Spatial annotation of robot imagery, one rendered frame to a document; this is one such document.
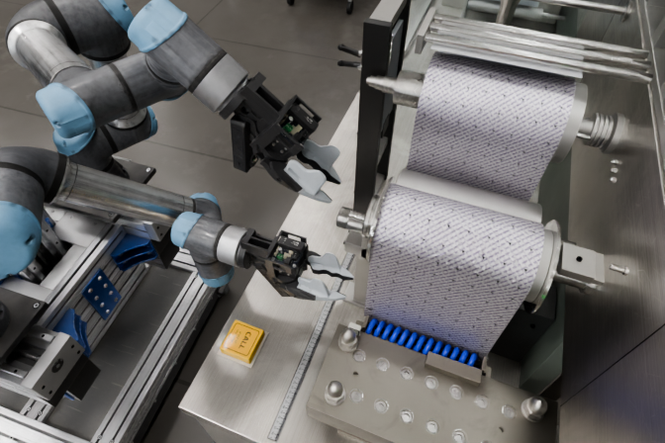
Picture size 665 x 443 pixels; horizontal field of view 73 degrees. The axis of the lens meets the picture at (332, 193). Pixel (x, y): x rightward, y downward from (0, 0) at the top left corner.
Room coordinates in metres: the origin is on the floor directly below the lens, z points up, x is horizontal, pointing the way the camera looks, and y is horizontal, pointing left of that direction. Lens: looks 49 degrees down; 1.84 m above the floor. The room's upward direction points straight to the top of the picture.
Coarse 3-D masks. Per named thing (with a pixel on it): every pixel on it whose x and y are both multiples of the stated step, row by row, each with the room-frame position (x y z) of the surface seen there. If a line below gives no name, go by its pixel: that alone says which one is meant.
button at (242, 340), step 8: (232, 328) 0.41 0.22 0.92; (240, 328) 0.41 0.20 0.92; (248, 328) 0.41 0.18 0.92; (256, 328) 0.41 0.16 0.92; (232, 336) 0.40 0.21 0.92; (240, 336) 0.40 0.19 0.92; (248, 336) 0.40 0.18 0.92; (256, 336) 0.40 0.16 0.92; (224, 344) 0.38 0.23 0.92; (232, 344) 0.38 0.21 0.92; (240, 344) 0.38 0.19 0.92; (248, 344) 0.38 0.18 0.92; (256, 344) 0.38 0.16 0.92; (224, 352) 0.37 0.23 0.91; (232, 352) 0.36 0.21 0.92; (240, 352) 0.36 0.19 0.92; (248, 352) 0.36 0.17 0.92; (240, 360) 0.35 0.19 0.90; (248, 360) 0.35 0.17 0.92
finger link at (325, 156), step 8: (304, 144) 0.51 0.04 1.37; (312, 144) 0.51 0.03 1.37; (304, 152) 0.51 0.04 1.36; (312, 152) 0.51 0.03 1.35; (320, 152) 0.51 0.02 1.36; (328, 152) 0.50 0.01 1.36; (336, 152) 0.50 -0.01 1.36; (304, 160) 0.50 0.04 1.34; (312, 160) 0.50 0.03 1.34; (320, 160) 0.51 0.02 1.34; (328, 160) 0.50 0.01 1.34; (320, 168) 0.50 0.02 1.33; (328, 168) 0.50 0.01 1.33; (328, 176) 0.49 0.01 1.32; (336, 176) 0.50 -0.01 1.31
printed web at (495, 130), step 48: (432, 96) 0.62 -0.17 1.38; (480, 96) 0.61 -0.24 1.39; (528, 96) 0.59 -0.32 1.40; (432, 144) 0.61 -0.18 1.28; (480, 144) 0.58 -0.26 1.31; (528, 144) 0.55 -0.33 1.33; (528, 192) 0.54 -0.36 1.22; (384, 240) 0.40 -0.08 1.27; (432, 240) 0.38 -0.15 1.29; (480, 240) 0.38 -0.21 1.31; (528, 240) 0.37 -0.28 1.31; (480, 288) 0.34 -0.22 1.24; (528, 288) 0.32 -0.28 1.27
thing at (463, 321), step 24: (384, 288) 0.39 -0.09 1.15; (408, 288) 0.37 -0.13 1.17; (432, 288) 0.36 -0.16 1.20; (384, 312) 0.38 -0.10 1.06; (408, 312) 0.37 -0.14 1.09; (432, 312) 0.36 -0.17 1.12; (456, 312) 0.34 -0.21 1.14; (480, 312) 0.33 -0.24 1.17; (504, 312) 0.32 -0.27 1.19; (432, 336) 0.35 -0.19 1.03; (456, 336) 0.34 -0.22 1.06; (480, 336) 0.32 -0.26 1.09
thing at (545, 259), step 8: (376, 208) 0.44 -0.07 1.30; (544, 232) 0.39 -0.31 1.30; (544, 240) 0.37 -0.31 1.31; (552, 240) 0.37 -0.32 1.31; (544, 248) 0.36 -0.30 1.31; (552, 248) 0.36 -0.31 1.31; (544, 256) 0.35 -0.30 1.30; (544, 264) 0.34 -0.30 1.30; (544, 272) 0.33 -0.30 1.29; (536, 280) 0.33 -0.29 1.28; (544, 280) 0.32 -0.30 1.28; (536, 288) 0.32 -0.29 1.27; (528, 296) 0.32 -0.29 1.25; (536, 296) 0.32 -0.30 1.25
